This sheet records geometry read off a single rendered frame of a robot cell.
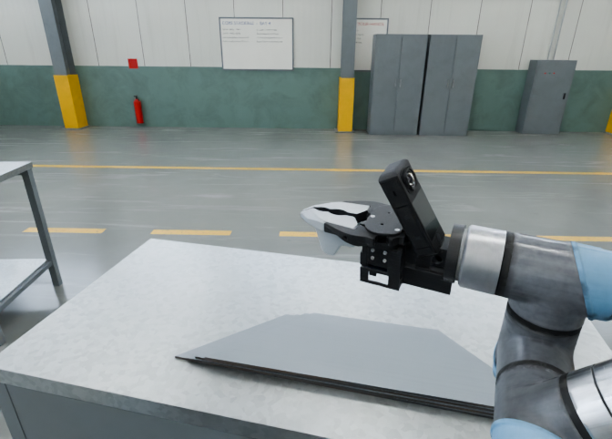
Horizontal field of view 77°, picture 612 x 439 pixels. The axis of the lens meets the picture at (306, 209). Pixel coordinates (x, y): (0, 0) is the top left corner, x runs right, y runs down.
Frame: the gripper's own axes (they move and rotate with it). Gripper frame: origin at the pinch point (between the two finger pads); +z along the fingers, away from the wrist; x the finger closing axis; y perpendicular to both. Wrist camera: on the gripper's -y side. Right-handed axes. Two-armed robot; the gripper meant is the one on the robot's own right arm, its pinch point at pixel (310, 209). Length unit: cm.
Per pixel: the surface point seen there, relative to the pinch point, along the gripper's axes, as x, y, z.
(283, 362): 2.6, 38.8, 9.5
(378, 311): 30, 45, -2
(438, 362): 16.9, 40.9, -18.5
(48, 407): -23, 46, 53
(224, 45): 665, 62, 532
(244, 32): 687, 39, 493
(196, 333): 3, 41, 33
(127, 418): -18, 45, 34
